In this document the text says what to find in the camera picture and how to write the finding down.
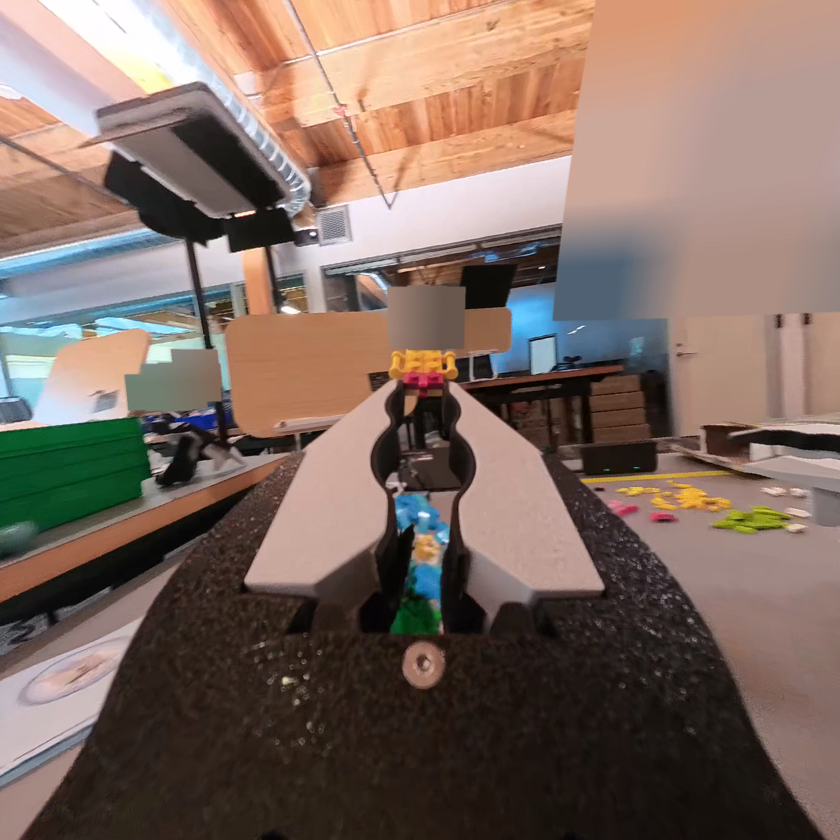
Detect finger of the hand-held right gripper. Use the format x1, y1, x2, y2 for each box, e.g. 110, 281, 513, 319
742, 455, 840, 526

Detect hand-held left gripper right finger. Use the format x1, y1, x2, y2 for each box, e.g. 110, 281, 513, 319
444, 379, 606, 611

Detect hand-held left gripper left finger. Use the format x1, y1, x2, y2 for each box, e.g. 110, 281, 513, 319
244, 379, 404, 608

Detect blue lego flower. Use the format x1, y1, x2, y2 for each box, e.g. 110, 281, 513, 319
392, 492, 455, 636

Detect yellow and pink lego assembly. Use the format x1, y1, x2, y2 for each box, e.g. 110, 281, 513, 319
388, 349, 458, 399

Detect scattered white lego pieces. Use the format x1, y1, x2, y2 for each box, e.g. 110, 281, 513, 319
761, 484, 812, 534

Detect pile of lime green lego pieces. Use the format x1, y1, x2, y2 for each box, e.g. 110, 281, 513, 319
712, 505, 793, 534

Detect pile of pink lego pieces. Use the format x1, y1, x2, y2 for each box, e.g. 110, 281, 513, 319
607, 499, 680, 525

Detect pile of yellow lego pieces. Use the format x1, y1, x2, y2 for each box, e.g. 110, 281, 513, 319
616, 481, 732, 513

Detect open cardboard box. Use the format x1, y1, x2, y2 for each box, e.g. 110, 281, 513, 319
669, 413, 840, 475

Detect black box with green light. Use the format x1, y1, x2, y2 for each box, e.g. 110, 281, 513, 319
581, 441, 659, 476

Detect white door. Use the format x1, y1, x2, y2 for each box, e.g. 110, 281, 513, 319
669, 317, 769, 439

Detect yellow tape strip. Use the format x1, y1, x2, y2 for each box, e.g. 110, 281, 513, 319
581, 469, 749, 487

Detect long wooden table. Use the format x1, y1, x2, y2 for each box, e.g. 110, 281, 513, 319
459, 365, 626, 454

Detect black and white gadget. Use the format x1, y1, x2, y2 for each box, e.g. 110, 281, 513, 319
156, 430, 245, 488

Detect wooden chair with metal legs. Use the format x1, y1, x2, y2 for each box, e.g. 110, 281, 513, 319
225, 307, 513, 439

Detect wooden edged desk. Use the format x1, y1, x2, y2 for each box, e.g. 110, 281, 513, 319
0, 451, 293, 608

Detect black hanging panel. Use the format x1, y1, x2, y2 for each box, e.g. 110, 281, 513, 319
459, 264, 519, 309

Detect stack of green baseplates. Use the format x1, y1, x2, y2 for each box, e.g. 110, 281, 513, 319
0, 416, 152, 534

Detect pale wooden chair back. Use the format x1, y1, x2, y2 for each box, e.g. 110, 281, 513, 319
38, 328, 153, 427

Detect computer mouse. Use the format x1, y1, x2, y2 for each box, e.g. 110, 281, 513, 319
0, 520, 38, 559

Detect white instruction booklet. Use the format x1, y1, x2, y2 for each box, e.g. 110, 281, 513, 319
0, 617, 144, 788

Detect grey panel on black stand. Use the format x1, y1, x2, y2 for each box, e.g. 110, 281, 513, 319
95, 82, 309, 352

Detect wall vent grille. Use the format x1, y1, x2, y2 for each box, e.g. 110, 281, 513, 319
317, 205, 354, 247

